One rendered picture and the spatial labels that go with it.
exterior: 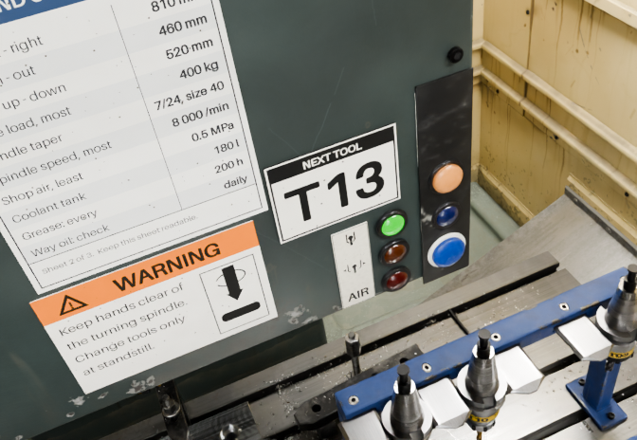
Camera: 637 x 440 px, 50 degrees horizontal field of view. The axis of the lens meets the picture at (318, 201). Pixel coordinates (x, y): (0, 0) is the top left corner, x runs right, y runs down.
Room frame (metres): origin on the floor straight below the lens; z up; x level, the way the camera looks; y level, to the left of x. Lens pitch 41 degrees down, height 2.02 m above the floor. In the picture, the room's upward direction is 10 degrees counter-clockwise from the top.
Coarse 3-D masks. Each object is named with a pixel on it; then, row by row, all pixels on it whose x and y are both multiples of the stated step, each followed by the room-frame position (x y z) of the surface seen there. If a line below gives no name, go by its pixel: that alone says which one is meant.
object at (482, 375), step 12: (492, 348) 0.51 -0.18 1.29; (480, 360) 0.49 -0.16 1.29; (492, 360) 0.49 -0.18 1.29; (468, 372) 0.50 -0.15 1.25; (480, 372) 0.49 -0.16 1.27; (492, 372) 0.49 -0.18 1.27; (468, 384) 0.50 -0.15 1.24; (480, 384) 0.49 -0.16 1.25; (492, 384) 0.49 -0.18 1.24; (480, 396) 0.48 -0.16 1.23
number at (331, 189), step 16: (368, 160) 0.38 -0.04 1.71; (384, 160) 0.39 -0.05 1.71; (320, 176) 0.37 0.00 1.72; (336, 176) 0.38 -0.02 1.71; (352, 176) 0.38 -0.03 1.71; (368, 176) 0.38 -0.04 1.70; (384, 176) 0.39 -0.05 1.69; (336, 192) 0.38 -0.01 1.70; (352, 192) 0.38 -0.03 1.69; (368, 192) 0.38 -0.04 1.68; (384, 192) 0.39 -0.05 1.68; (336, 208) 0.38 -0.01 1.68; (352, 208) 0.38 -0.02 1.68
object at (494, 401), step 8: (464, 368) 0.53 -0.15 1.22; (464, 376) 0.52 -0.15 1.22; (504, 376) 0.51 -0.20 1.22; (504, 384) 0.49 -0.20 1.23; (464, 392) 0.49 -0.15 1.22; (504, 392) 0.48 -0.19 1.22; (464, 400) 0.49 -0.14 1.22; (472, 400) 0.48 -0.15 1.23; (480, 400) 0.48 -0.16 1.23; (488, 400) 0.48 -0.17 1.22; (496, 400) 0.47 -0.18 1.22; (504, 400) 0.48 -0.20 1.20; (472, 408) 0.48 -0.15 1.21; (480, 408) 0.48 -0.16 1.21; (496, 408) 0.47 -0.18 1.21
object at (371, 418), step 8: (360, 416) 0.49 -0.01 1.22; (368, 416) 0.49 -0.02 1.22; (376, 416) 0.49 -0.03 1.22; (344, 424) 0.48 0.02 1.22; (352, 424) 0.48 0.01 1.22; (360, 424) 0.48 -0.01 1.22; (368, 424) 0.48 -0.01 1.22; (376, 424) 0.47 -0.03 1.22; (344, 432) 0.47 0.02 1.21; (352, 432) 0.47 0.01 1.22; (360, 432) 0.47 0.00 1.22; (368, 432) 0.47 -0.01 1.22; (376, 432) 0.46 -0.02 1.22; (384, 432) 0.46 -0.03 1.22
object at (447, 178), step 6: (444, 168) 0.40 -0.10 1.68; (450, 168) 0.40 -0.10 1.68; (456, 168) 0.40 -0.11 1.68; (438, 174) 0.39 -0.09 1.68; (444, 174) 0.39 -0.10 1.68; (450, 174) 0.39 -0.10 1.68; (456, 174) 0.40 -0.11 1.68; (462, 174) 0.40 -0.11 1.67; (438, 180) 0.39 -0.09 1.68; (444, 180) 0.39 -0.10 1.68; (450, 180) 0.39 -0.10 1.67; (456, 180) 0.40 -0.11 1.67; (438, 186) 0.39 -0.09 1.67; (444, 186) 0.39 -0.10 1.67; (450, 186) 0.39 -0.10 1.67; (456, 186) 0.40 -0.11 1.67; (444, 192) 0.39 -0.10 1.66
